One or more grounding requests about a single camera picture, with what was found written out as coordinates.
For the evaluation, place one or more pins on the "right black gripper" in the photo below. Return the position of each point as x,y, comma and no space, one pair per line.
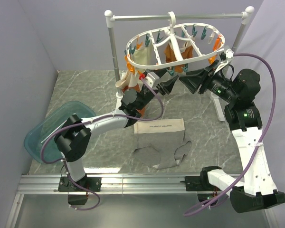
208,76

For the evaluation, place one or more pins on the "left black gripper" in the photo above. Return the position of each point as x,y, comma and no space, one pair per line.
167,88

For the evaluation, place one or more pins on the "teal clip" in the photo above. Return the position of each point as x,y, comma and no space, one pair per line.
185,68
171,71

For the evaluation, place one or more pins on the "grey underwear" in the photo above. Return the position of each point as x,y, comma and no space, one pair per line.
162,143

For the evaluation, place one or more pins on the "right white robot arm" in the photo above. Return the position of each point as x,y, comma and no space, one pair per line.
256,189

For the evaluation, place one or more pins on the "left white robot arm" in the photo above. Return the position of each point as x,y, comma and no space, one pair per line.
73,138

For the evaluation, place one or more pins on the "orange clip front right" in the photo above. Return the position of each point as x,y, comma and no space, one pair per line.
211,59

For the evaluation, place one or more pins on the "orange clip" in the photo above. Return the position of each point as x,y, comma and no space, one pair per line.
131,68
211,59

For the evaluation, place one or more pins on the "orange underwear on left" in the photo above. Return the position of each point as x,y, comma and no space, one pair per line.
128,81

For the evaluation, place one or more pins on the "white oval clip hanger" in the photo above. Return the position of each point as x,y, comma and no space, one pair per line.
171,35

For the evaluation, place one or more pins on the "cream underwear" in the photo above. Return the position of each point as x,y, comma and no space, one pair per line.
143,55

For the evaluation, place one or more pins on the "orange clip front left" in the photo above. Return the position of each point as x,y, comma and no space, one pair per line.
131,68

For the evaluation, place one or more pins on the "white metal drying rack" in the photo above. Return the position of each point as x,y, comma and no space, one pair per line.
245,17

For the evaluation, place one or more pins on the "teal plastic basin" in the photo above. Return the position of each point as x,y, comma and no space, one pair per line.
35,139

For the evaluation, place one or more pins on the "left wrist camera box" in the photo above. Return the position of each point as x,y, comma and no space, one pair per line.
151,78

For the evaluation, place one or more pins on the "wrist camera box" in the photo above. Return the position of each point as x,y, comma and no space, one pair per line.
227,57
151,78

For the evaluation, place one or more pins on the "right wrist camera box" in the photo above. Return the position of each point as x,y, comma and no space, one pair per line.
227,57

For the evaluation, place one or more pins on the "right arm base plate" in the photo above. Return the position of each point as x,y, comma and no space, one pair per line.
192,183

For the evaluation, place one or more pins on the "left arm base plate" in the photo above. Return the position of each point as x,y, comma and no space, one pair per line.
91,183

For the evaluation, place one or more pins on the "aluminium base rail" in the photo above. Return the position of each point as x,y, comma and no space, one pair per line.
154,200

